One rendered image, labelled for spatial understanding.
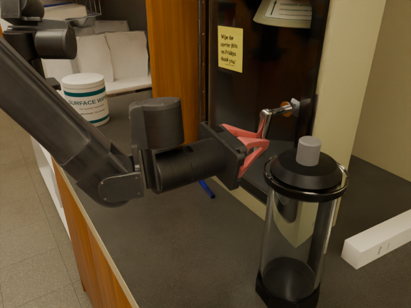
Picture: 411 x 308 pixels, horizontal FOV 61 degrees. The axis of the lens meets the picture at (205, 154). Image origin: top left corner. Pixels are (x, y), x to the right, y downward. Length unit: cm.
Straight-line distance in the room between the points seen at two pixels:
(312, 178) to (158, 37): 47
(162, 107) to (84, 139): 10
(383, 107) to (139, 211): 66
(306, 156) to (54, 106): 31
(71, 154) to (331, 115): 39
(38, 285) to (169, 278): 146
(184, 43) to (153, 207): 37
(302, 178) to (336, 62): 19
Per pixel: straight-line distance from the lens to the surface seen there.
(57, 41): 73
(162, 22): 77
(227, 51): 68
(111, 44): 174
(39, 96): 44
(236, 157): 48
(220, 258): 65
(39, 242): 227
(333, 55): 54
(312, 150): 44
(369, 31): 59
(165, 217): 74
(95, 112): 117
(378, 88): 100
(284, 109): 56
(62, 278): 202
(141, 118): 45
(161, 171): 45
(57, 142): 45
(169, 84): 80
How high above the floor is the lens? 140
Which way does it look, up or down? 28 degrees down
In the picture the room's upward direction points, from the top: straight up
